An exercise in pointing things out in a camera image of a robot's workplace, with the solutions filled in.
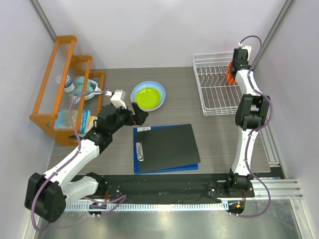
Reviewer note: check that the orange wooden shelf rack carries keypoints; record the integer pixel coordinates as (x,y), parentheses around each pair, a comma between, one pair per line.
(51,97)

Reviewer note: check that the green plate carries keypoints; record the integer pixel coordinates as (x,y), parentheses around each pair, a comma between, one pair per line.
(147,98)

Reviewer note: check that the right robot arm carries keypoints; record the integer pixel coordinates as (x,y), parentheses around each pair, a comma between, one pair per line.
(250,117)

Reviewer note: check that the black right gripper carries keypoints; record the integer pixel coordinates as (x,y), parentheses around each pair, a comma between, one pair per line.
(246,59)

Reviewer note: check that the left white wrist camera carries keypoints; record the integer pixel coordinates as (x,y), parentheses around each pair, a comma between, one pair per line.
(117,98)

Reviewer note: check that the blue folder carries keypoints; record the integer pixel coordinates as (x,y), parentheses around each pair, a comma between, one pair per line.
(166,170)

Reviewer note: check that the blue plate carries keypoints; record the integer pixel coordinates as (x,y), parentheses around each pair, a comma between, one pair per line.
(152,84)

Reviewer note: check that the teal scrub brush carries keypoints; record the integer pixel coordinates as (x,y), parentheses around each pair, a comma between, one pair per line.
(78,84)

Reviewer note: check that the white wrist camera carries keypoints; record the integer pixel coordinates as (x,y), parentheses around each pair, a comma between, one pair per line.
(246,47)
(117,98)

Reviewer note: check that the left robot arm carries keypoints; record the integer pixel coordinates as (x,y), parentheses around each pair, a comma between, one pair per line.
(69,169)

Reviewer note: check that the black clipboard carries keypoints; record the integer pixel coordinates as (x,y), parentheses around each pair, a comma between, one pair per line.
(167,147)

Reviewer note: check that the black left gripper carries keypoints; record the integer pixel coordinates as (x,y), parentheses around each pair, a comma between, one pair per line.
(138,118)

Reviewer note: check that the white and teal bowl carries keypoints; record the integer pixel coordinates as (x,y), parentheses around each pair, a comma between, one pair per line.
(92,86)

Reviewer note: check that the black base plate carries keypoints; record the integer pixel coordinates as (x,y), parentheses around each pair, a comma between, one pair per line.
(166,189)

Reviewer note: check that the aluminium frame rail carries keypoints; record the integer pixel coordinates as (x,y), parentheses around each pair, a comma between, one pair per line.
(268,189)

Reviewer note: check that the orange plate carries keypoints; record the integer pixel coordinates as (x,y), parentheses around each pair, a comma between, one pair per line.
(229,78)

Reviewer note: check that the small white blue jar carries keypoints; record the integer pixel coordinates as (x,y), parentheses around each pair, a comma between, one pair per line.
(68,86)

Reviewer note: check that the white wire dish rack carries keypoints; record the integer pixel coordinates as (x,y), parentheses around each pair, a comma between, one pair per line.
(216,95)

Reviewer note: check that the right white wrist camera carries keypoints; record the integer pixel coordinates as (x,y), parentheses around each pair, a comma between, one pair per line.
(246,47)

